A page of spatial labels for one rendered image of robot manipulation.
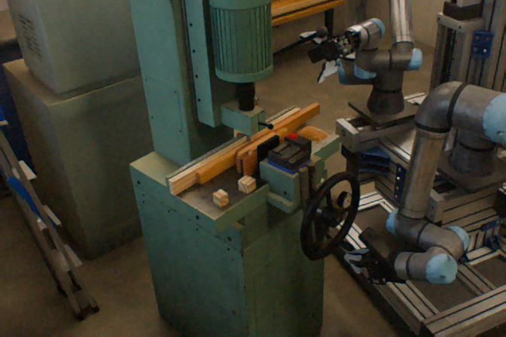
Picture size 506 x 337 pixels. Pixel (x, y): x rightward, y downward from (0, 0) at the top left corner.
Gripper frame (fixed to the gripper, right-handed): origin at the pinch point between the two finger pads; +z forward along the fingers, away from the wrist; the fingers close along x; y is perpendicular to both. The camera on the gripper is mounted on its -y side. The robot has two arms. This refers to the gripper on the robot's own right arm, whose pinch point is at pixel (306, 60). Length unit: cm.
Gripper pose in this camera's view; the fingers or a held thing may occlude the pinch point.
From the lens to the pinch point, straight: 161.5
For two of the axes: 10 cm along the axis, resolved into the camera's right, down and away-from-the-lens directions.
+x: 3.8, 9.1, 1.6
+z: -6.9, 3.9, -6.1
